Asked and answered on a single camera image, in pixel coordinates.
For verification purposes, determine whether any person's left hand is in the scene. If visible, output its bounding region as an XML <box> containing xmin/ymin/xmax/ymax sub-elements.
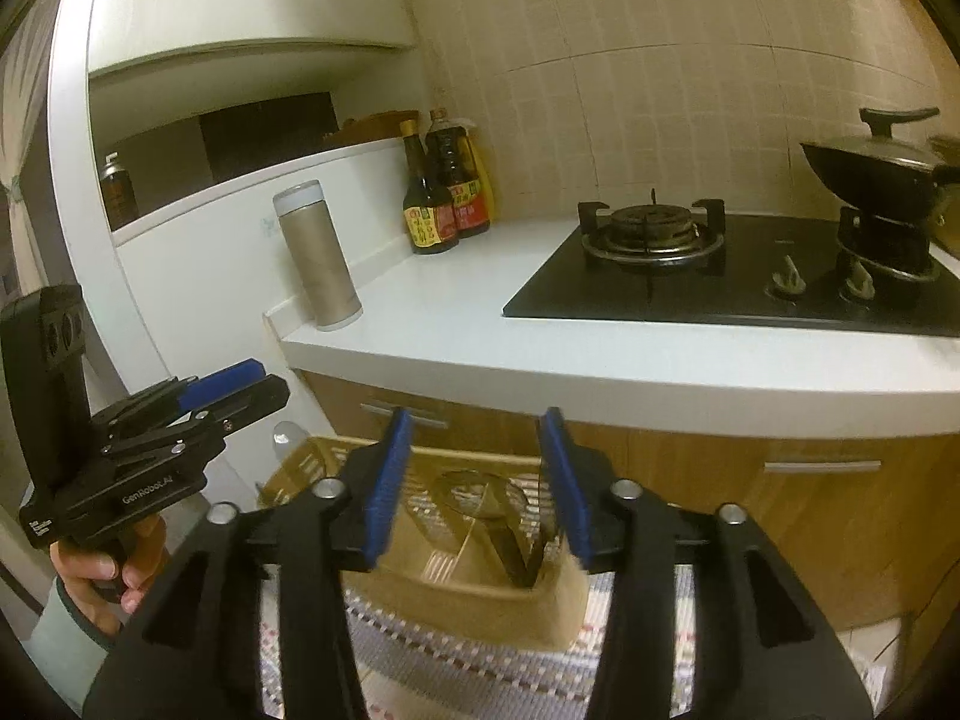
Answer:
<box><xmin>49</xmin><ymin>514</ymin><xmax>170</xmax><ymax>638</ymax></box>

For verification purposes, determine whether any silver drawer handle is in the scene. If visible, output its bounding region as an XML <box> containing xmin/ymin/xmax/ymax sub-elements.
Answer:
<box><xmin>359</xmin><ymin>400</ymin><xmax>452</xmax><ymax>430</ymax></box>
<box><xmin>763</xmin><ymin>458</ymin><xmax>884</xmax><ymax>476</ymax></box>

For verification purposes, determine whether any striped floor rug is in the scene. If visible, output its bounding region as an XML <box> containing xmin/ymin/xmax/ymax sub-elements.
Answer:
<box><xmin>258</xmin><ymin>540</ymin><xmax>913</xmax><ymax>720</ymax></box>

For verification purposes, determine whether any black glass gas stove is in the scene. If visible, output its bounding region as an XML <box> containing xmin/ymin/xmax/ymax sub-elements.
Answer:
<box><xmin>502</xmin><ymin>199</ymin><xmax>960</xmax><ymax>338</ymax></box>

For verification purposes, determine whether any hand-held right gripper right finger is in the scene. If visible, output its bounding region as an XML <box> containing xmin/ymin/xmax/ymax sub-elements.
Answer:
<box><xmin>538</xmin><ymin>406</ymin><xmax>875</xmax><ymax>720</ymax></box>

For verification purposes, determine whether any beige plastic basket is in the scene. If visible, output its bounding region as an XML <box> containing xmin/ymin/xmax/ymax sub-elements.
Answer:
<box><xmin>255</xmin><ymin>433</ymin><xmax>593</xmax><ymax>650</ymax></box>

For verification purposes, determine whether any grey stove knob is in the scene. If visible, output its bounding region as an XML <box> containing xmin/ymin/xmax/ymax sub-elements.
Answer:
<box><xmin>839</xmin><ymin>262</ymin><xmax>879</xmax><ymax>303</ymax></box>
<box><xmin>764</xmin><ymin>255</ymin><xmax>808</xmax><ymax>300</ymax></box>

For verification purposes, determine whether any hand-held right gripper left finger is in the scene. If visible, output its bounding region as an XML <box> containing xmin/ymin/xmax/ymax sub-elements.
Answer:
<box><xmin>82</xmin><ymin>407</ymin><xmax>413</xmax><ymax>720</ymax></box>

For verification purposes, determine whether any person's left forearm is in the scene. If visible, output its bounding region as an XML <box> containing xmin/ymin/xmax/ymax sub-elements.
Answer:
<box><xmin>25</xmin><ymin>580</ymin><xmax>122</xmax><ymax>715</ymax></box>

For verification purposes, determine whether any black burner grate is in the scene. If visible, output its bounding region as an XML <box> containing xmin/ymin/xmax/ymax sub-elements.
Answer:
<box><xmin>835</xmin><ymin>205</ymin><xmax>940</xmax><ymax>287</ymax></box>
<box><xmin>576</xmin><ymin>187</ymin><xmax>728</xmax><ymax>275</ymax></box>

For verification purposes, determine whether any white overhead cabinet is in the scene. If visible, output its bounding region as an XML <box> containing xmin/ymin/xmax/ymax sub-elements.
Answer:
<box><xmin>87</xmin><ymin>0</ymin><xmax>418</xmax><ymax>80</ymax></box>

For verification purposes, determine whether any dark sauce bottle yellow label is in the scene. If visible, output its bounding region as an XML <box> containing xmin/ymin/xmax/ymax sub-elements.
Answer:
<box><xmin>399</xmin><ymin>118</ymin><xmax>460</xmax><ymax>256</ymax></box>

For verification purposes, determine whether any beige thermos flask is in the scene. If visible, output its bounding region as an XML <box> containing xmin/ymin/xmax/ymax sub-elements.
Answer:
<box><xmin>272</xmin><ymin>180</ymin><xmax>365</xmax><ymax>332</ymax></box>

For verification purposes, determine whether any dark sauce bottle red label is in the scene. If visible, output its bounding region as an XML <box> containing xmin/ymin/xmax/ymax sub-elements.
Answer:
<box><xmin>426</xmin><ymin>108</ymin><xmax>493</xmax><ymax>240</ymax></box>

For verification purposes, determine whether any yellow oil bottle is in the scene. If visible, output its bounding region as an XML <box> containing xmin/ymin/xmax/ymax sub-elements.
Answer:
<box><xmin>457</xmin><ymin>117</ymin><xmax>498</xmax><ymax>230</ymax></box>

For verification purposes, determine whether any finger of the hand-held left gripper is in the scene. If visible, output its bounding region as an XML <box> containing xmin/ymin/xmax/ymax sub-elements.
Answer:
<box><xmin>91</xmin><ymin>359</ymin><xmax>266</xmax><ymax>434</ymax></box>
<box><xmin>100</xmin><ymin>373</ymin><xmax>292</xmax><ymax>482</ymax></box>

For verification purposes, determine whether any black wok lid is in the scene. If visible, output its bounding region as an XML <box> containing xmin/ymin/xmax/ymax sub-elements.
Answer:
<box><xmin>799</xmin><ymin>106</ymin><xmax>947</xmax><ymax>167</ymax></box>

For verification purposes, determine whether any wooden cutting board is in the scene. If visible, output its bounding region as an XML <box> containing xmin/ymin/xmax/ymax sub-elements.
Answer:
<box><xmin>322</xmin><ymin>109</ymin><xmax>421</xmax><ymax>152</ymax></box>

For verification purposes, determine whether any spray can on ledge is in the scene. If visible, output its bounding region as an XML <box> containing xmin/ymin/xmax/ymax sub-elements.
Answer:
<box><xmin>99</xmin><ymin>151</ymin><xmax>137</xmax><ymax>230</ymax></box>

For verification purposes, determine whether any black wok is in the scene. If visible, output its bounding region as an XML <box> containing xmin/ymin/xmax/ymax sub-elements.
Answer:
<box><xmin>799</xmin><ymin>136</ymin><xmax>960</xmax><ymax>224</ymax></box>

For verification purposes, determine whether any dark handled utensil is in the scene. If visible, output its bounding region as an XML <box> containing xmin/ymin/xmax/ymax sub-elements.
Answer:
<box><xmin>526</xmin><ymin>525</ymin><xmax>565</xmax><ymax>590</ymax></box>

